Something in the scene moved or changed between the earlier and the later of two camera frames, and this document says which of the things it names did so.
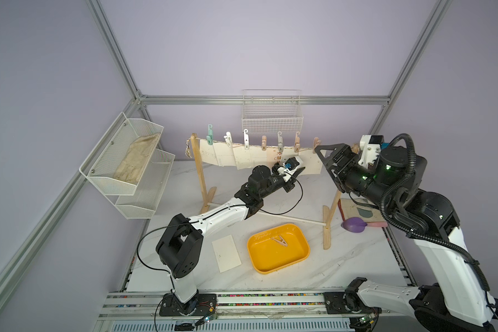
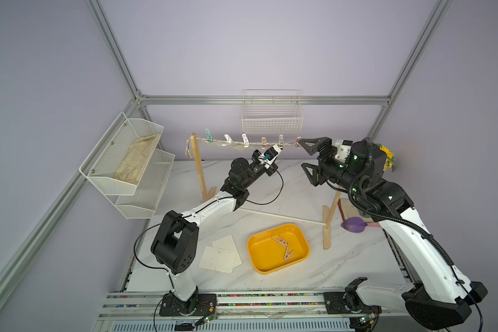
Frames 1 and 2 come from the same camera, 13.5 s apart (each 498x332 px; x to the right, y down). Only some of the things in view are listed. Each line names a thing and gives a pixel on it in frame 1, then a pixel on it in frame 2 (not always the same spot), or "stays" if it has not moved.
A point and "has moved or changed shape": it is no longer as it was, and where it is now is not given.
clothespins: (282, 241) stays
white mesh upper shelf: (116, 164) stays
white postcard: (208, 153) → (215, 143)
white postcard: (226, 253) stays
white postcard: (312, 162) has moved or changed shape
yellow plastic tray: (277, 248) stays
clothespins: (297, 142) has moved or changed shape
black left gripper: (288, 185) → (270, 170)
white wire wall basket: (272, 111) stays
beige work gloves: (351, 209) stays
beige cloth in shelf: (135, 158) stays
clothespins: (317, 142) has moved or changed shape
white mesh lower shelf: (143, 203) stays
